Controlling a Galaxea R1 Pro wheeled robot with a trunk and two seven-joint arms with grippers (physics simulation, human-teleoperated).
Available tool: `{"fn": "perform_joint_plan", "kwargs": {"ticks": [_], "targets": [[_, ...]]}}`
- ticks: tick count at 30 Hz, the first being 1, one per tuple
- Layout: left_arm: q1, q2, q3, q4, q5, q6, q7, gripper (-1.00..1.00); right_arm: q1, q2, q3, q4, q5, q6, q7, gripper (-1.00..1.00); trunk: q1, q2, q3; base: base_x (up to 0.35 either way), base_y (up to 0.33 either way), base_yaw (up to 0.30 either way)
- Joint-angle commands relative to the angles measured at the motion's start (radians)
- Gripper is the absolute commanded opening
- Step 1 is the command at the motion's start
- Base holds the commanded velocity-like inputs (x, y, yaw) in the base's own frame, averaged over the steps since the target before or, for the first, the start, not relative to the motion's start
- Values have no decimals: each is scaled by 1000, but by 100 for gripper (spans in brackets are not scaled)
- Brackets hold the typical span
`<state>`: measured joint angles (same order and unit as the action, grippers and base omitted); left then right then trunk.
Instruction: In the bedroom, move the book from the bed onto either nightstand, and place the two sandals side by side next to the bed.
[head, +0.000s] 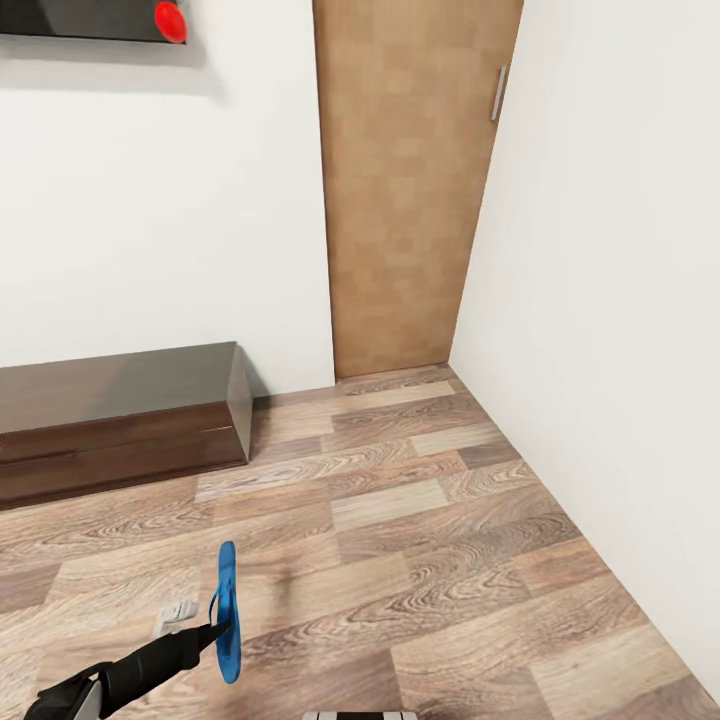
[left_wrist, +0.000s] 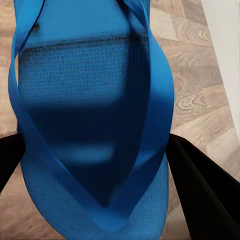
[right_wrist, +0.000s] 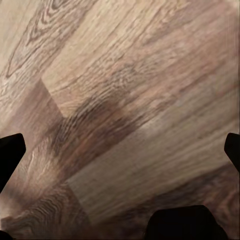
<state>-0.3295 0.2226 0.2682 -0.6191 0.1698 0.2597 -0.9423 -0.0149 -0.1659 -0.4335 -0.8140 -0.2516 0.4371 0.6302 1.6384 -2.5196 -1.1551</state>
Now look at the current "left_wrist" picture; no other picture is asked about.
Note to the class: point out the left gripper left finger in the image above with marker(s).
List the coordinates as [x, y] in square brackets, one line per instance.
[12, 150]

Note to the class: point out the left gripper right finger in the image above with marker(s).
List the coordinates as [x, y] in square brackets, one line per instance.
[209, 196]

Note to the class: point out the sandal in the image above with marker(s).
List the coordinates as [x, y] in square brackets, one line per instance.
[94, 103]

